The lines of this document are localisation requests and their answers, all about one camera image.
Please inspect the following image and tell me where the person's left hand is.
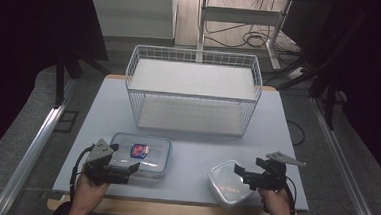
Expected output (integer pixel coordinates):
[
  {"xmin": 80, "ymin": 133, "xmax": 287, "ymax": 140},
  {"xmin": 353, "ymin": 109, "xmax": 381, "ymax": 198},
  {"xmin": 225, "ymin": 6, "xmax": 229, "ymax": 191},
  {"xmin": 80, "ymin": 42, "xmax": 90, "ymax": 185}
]
[{"xmin": 71, "ymin": 172, "xmax": 111, "ymax": 212}]

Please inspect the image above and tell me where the white power strip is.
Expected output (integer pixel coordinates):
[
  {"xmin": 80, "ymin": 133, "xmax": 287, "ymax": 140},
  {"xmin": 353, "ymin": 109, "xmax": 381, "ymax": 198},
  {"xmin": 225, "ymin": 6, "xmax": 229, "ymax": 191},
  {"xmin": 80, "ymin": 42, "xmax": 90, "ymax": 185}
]
[{"xmin": 285, "ymin": 65, "xmax": 308, "ymax": 83}]

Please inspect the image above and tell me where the white square plastic container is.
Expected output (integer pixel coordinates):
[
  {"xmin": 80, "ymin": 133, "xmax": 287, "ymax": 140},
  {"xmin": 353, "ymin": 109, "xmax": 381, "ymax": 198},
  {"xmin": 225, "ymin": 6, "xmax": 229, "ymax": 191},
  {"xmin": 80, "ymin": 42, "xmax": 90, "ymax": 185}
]
[{"xmin": 205, "ymin": 158, "xmax": 266, "ymax": 211}]

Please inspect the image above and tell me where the white cabinet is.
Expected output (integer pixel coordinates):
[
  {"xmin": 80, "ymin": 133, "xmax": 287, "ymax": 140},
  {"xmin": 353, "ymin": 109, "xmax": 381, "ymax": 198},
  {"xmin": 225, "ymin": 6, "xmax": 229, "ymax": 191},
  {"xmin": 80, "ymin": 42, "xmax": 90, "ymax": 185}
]
[{"xmin": 85, "ymin": 0, "xmax": 180, "ymax": 47}]

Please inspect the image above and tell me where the black metal stand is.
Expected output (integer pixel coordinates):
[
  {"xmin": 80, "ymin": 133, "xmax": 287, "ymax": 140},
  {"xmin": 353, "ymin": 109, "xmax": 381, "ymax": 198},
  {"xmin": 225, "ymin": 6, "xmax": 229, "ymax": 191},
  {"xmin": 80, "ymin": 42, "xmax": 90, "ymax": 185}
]
[
  {"xmin": 51, "ymin": 45, "xmax": 114, "ymax": 113},
  {"xmin": 272, "ymin": 6, "xmax": 371, "ymax": 133}
]

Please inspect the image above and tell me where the black floor cables bundle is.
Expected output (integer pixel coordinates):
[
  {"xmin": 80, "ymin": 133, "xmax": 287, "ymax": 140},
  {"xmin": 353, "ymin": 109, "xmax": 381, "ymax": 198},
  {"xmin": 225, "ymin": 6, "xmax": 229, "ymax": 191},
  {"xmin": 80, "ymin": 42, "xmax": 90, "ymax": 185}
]
[{"xmin": 202, "ymin": 19, "xmax": 303, "ymax": 57}]

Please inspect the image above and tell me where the clear lidded food container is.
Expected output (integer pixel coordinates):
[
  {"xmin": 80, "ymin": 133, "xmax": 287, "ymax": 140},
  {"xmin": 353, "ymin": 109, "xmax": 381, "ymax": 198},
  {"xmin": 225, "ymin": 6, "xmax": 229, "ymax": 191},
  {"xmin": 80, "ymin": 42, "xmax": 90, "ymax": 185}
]
[{"xmin": 107, "ymin": 132, "xmax": 174, "ymax": 180}]

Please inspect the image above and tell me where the person's right hand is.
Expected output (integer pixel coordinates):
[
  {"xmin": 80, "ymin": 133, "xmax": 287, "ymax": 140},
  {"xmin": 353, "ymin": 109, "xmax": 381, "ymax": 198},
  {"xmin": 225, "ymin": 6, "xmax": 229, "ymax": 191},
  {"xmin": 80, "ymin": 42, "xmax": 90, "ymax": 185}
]
[{"xmin": 256, "ymin": 186, "xmax": 291, "ymax": 215}]

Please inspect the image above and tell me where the white two-tier wire rack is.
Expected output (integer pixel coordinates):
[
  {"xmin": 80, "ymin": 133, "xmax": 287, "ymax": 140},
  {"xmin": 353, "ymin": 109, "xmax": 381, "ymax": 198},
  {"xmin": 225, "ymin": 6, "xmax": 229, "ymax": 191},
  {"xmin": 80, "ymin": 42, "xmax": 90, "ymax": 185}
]
[{"xmin": 121, "ymin": 44, "xmax": 266, "ymax": 140}]

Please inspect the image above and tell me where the aluminium rail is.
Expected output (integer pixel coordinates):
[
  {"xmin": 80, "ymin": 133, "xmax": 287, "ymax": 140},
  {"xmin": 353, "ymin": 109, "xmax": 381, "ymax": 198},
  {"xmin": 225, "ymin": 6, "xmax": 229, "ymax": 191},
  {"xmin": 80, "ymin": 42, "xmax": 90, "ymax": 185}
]
[
  {"xmin": 0, "ymin": 75, "xmax": 73, "ymax": 215},
  {"xmin": 302, "ymin": 96, "xmax": 381, "ymax": 215}
]

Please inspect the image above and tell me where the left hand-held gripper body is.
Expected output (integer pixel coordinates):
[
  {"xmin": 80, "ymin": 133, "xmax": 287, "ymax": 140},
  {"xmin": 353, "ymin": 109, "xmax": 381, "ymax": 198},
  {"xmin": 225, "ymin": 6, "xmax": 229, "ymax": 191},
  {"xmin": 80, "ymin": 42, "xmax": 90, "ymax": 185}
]
[{"xmin": 83, "ymin": 137, "xmax": 132, "ymax": 187}]

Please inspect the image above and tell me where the white metal desk frame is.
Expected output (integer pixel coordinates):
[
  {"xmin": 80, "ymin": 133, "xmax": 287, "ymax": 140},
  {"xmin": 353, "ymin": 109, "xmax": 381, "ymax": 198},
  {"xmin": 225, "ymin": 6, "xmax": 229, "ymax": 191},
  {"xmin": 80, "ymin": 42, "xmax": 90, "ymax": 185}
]
[{"xmin": 195, "ymin": 0, "xmax": 293, "ymax": 71}]

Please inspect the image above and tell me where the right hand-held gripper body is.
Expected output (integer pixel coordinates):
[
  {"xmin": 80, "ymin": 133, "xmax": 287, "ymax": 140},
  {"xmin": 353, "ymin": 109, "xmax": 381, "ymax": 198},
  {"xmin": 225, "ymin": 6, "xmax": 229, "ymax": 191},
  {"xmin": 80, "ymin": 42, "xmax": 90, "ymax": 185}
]
[{"xmin": 243, "ymin": 149, "xmax": 308, "ymax": 195}]

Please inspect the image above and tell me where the black floor bracket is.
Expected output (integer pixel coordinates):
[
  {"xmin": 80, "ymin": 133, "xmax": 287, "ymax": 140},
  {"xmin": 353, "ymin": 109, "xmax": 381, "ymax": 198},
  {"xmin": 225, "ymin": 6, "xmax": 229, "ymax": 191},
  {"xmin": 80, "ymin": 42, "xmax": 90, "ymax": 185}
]
[{"xmin": 54, "ymin": 108, "xmax": 80, "ymax": 135}]

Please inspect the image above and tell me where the pale grey table mat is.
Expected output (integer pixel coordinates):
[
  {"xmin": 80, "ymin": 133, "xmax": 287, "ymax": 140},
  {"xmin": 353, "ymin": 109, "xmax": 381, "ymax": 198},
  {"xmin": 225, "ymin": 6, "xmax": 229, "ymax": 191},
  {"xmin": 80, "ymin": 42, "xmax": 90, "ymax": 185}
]
[{"xmin": 52, "ymin": 73, "xmax": 317, "ymax": 213}]

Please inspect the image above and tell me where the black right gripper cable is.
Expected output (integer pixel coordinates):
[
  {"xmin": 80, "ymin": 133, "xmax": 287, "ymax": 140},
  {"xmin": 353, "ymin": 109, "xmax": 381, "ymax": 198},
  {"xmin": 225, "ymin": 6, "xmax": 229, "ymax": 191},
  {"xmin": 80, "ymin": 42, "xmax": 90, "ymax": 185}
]
[{"xmin": 281, "ymin": 175, "xmax": 299, "ymax": 215}]

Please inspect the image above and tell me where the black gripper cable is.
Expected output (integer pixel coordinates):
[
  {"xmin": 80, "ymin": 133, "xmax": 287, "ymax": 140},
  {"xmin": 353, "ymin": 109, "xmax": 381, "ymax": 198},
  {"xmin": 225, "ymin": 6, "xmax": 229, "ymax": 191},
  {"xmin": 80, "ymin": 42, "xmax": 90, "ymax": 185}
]
[
  {"xmin": 68, "ymin": 142, "xmax": 96, "ymax": 204},
  {"xmin": 281, "ymin": 175, "xmax": 299, "ymax": 215}
]

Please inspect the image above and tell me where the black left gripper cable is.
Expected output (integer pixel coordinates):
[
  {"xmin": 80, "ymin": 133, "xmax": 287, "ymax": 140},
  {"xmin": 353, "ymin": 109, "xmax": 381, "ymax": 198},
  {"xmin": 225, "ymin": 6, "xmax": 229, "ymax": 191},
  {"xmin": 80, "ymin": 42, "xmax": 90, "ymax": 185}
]
[{"xmin": 68, "ymin": 142, "xmax": 96, "ymax": 204}]

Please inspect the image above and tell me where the black floor cable loop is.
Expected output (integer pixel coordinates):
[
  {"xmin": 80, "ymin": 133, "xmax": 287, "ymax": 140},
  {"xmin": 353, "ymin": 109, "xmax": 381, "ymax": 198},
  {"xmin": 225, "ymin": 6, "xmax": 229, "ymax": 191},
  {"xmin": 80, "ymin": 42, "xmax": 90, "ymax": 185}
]
[{"xmin": 284, "ymin": 118, "xmax": 308, "ymax": 148}]

